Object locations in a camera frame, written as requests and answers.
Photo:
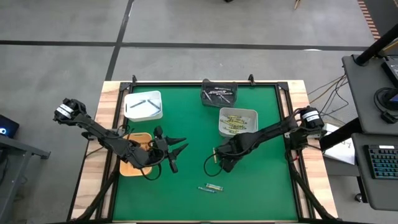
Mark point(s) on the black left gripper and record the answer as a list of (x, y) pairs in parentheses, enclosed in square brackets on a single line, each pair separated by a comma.
[(161, 147)]

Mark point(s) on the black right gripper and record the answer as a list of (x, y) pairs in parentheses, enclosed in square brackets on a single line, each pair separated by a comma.
[(234, 147)]

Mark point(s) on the blue crayon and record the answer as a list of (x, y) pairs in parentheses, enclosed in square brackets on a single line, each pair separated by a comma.
[(206, 189), (214, 185), (137, 103)]

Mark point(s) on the orange plastic bin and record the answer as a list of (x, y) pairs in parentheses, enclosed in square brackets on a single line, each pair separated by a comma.
[(144, 138)]

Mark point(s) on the light grey plastic bin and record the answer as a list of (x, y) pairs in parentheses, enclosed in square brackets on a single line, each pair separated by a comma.
[(252, 124)]

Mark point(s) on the white crayon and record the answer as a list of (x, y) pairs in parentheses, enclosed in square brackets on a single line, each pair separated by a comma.
[(225, 99), (206, 95), (219, 92), (154, 105), (222, 89)]

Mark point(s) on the white plastic bin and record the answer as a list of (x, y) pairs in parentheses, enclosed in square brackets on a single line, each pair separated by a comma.
[(140, 113)]

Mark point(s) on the dark grey plastic bin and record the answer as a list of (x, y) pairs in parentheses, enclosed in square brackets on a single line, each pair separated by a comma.
[(206, 101)]

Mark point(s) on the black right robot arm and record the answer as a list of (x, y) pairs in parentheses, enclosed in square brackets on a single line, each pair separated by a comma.
[(273, 129)]

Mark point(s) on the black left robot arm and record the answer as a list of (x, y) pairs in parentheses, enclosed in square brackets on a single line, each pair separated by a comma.
[(93, 129)]

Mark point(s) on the black clamp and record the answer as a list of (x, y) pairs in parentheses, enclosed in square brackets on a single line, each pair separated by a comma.
[(251, 78), (134, 79)]

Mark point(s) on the white paper sheet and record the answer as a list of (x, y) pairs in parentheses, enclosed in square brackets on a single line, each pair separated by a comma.
[(343, 152)]

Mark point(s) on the grey metal cart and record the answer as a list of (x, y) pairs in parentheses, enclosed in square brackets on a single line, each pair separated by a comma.
[(34, 151)]

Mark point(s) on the grey desk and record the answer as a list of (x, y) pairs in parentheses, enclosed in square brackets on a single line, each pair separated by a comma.
[(360, 186), (363, 93)]

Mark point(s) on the black caster wheel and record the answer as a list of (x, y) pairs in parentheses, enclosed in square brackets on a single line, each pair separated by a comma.
[(359, 198)]

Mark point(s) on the backlit computer keyboard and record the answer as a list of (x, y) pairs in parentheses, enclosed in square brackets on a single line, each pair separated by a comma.
[(384, 161)]

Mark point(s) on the black device blue light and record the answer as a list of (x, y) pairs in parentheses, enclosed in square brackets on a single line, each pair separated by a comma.
[(11, 124)]

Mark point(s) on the wooden sticks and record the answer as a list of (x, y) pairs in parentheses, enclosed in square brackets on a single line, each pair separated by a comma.
[(297, 3)]

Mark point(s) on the black headset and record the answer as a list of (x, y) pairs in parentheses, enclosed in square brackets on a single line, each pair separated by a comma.
[(388, 117)]

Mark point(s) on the black pole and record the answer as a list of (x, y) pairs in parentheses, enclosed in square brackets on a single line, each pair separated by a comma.
[(377, 46)]

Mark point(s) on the black laptop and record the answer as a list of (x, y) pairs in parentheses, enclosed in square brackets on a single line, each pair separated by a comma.
[(393, 71)]

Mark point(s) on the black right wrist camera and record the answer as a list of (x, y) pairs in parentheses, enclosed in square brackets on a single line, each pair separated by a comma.
[(228, 166)]

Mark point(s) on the black mount bracket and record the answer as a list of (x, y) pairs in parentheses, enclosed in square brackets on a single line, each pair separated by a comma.
[(85, 135)]

